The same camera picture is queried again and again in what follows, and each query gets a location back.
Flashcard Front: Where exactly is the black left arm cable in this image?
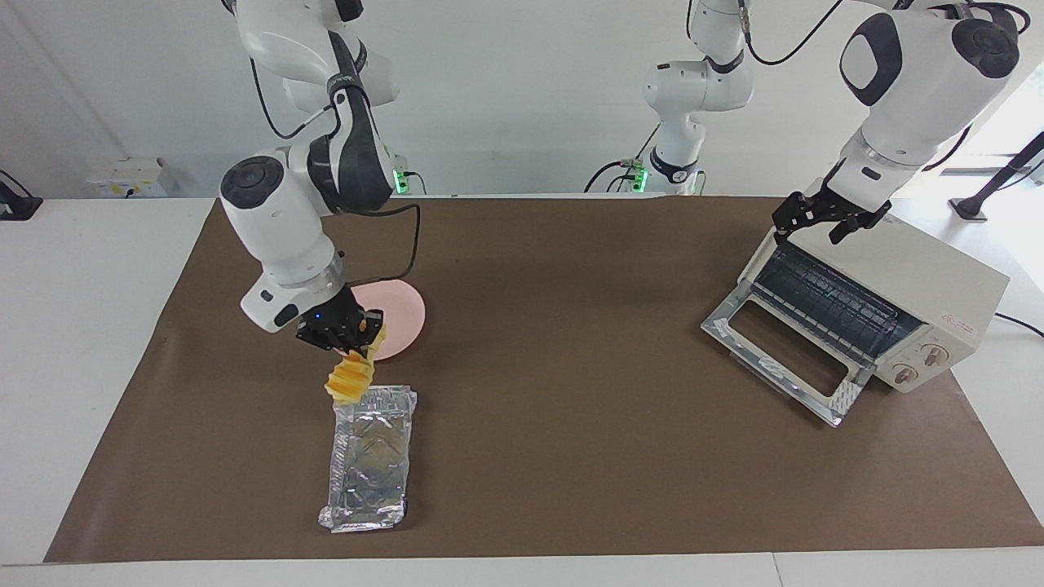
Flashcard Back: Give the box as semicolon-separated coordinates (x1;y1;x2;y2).
738;0;845;66

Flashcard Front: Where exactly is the aluminium foil tray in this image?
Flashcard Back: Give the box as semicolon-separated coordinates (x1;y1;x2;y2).
318;385;418;534

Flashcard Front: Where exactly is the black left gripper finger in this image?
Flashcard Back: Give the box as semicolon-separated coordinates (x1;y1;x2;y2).
828;202;892;245
772;192;821;245

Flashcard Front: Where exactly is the black angled stand pole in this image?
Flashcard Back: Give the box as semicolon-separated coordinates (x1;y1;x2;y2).
949;130;1044;223

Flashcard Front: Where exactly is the white toaster oven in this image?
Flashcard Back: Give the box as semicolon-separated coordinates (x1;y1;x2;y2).
738;208;1011;395

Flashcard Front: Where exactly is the pink round plate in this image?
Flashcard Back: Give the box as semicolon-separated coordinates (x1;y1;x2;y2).
349;279;427;362

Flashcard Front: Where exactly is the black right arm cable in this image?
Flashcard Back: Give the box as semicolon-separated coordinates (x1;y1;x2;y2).
249;57;422;288

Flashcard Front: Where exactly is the glass oven door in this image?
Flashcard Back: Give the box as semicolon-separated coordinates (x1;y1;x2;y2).
700;281;874;428

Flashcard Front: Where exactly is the dark oven wire rack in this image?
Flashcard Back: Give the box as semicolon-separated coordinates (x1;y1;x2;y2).
750;243;922;360

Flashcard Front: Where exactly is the black arm base cable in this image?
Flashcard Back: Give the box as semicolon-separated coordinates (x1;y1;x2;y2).
583;122;663;195

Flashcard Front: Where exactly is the white wall socket box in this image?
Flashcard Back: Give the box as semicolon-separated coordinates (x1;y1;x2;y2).
86;157;170;198

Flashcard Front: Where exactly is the black low stand foot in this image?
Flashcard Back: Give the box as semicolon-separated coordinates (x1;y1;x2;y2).
0;169;43;221

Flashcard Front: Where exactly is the black oven power cable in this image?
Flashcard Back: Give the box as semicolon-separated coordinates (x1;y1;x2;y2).
993;312;1044;339

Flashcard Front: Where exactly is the brown paper table mat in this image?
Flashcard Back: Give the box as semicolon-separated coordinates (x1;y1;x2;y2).
43;196;1044;563

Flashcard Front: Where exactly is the yellow sliced bread loaf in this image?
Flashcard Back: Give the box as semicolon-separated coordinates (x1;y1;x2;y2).
325;322;388;407

